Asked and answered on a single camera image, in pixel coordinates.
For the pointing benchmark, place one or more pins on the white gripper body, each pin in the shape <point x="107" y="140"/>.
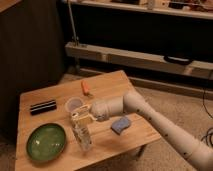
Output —
<point x="103" y="110"/>

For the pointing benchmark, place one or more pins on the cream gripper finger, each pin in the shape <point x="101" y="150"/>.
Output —
<point x="83" y="118"/>
<point x="80" y="111"/>

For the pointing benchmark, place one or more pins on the clear plastic bottle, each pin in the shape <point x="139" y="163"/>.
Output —
<point x="81" y="133"/>

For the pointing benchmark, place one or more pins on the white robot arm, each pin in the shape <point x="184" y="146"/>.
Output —
<point x="194" y="151"/>

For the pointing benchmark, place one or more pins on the metal pole stand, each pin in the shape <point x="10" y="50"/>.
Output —
<point x="74" y="37"/>

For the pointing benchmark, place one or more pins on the clear plastic cup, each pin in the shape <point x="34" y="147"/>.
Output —
<point x="73" y="103"/>

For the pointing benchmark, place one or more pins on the blue sponge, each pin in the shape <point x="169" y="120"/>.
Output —
<point x="120" y="125"/>

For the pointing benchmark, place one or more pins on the orange carrot toy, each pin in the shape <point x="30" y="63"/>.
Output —
<point x="86" y="89"/>

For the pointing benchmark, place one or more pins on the wooden table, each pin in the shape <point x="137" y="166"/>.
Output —
<point x="105" y="143"/>

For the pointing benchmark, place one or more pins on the black striped rectangular box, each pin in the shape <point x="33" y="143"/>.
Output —
<point x="43" y="107"/>

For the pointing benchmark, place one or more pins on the green round plate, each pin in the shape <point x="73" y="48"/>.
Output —
<point x="46" y="143"/>

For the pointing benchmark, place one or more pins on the white wooden shelf beam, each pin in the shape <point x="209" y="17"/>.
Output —
<point x="197" y="69"/>

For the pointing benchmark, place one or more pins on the dark cabinet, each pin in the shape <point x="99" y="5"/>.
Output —
<point x="31" y="55"/>

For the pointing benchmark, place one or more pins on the upper white shelf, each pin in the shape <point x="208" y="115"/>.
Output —
<point x="139" y="8"/>

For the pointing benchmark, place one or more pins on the black handle on shelf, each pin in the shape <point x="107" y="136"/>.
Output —
<point x="177" y="61"/>

